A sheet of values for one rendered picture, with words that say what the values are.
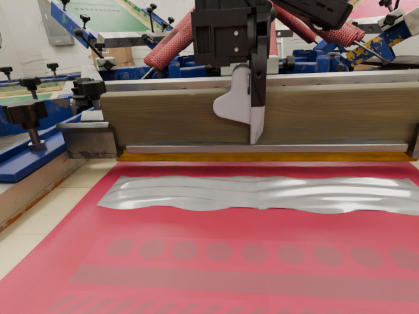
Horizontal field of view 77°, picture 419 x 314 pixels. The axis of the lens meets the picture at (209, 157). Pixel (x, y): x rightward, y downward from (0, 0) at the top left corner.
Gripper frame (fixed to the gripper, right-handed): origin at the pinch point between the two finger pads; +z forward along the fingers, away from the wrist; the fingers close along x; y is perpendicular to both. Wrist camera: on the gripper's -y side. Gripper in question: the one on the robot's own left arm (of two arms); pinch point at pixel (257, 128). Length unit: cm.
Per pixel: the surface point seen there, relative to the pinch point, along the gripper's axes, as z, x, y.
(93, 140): 0.2, 2.8, 21.5
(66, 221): 5.1, 13.5, 20.1
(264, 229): 5.3, 13.9, 0.1
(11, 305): 5.1, 22.8, 18.3
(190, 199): 4.6, 10.0, 7.7
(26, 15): -61, -413, 341
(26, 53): -5, -413, 362
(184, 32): -13, -63, 21
